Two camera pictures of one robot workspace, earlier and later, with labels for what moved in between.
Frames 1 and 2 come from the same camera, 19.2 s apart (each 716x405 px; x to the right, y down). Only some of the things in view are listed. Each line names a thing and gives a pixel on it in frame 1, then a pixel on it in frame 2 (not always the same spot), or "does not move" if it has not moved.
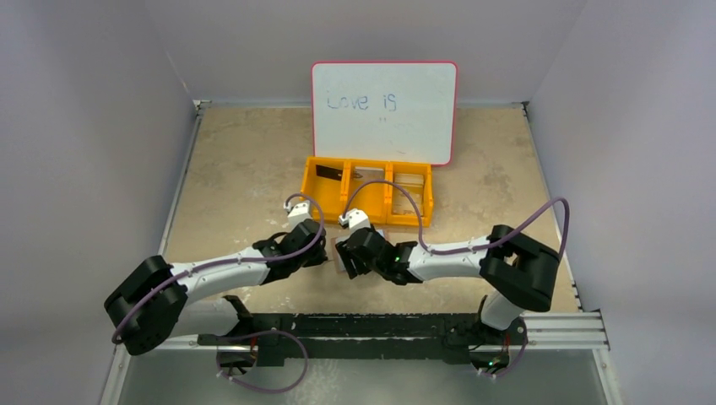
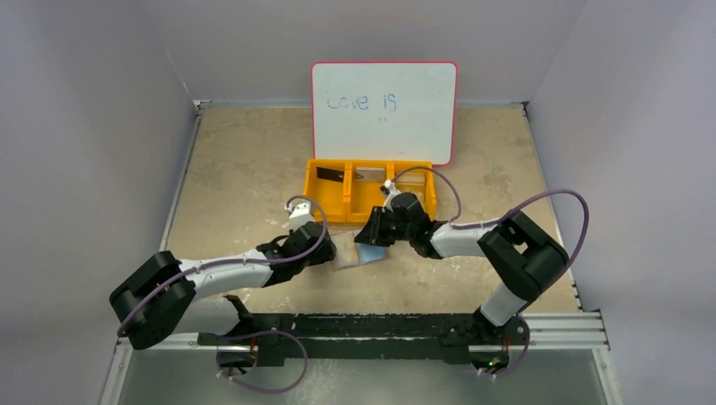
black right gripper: x=351 y=252 to x=375 y=226
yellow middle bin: x=374 y=197 does not move
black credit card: x=328 y=172 does not move
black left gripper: x=313 y=249 does not move
